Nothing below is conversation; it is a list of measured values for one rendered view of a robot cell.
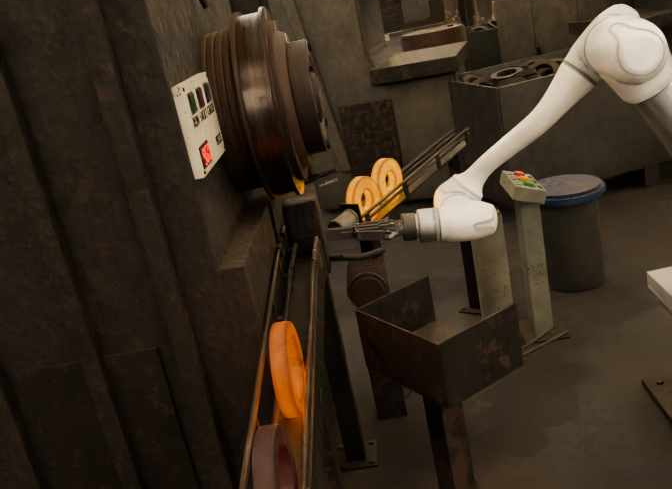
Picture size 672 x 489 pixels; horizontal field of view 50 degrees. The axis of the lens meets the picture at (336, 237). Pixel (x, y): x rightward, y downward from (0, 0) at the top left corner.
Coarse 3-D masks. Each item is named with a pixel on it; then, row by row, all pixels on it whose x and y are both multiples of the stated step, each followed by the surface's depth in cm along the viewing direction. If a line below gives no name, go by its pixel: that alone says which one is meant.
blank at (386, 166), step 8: (384, 160) 243; (392, 160) 247; (376, 168) 242; (384, 168) 243; (392, 168) 247; (400, 168) 251; (376, 176) 241; (384, 176) 243; (392, 176) 249; (400, 176) 251; (384, 184) 243; (392, 184) 250; (384, 192) 243; (392, 200) 248
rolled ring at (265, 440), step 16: (256, 432) 110; (272, 432) 109; (256, 448) 107; (272, 448) 106; (288, 448) 118; (256, 464) 105; (272, 464) 105; (288, 464) 118; (256, 480) 104; (272, 480) 103; (288, 480) 118
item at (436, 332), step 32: (416, 288) 161; (384, 320) 157; (416, 320) 162; (512, 320) 141; (384, 352) 148; (416, 352) 138; (448, 352) 133; (480, 352) 138; (512, 352) 143; (416, 384) 142; (448, 384) 134; (480, 384) 139; (448, 416) 153; (448, 448) 155; (448, 480) 159
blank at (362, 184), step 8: (360, 176) 235; (368, 176) 236; (352, 184) 232; (360, 184) 232; (368, 184) 236; (376, 184) 240; (352, 192) 230; (360, 192) 232; (368, 192) 238; (376, 192) 240; (352, 200) 230; (360, 200) 233; (368, 200) 239; (376, 200) 240; (360, 208) 233; (368, 208) 237; (376, 208) 240
